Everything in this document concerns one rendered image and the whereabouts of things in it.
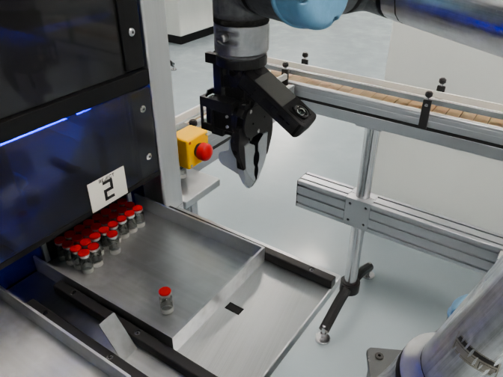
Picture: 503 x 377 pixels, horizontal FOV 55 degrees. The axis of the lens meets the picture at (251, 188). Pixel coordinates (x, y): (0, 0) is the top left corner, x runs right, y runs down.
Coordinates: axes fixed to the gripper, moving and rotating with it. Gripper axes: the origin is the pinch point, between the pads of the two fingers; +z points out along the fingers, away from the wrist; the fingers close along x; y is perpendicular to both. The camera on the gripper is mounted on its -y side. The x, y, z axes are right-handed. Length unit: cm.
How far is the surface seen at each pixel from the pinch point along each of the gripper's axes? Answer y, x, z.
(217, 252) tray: 10.5, -2.9, 21.4
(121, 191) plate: 27.4, 4.2, 9.5
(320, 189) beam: 27, -85, 55
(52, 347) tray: 17.5, 29.8, 21.4
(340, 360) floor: 2, -61, 110
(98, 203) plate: 27.4, 9.7, 9.3
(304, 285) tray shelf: -8.0, -4.7, 21.6
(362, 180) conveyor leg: 12, -86, 47
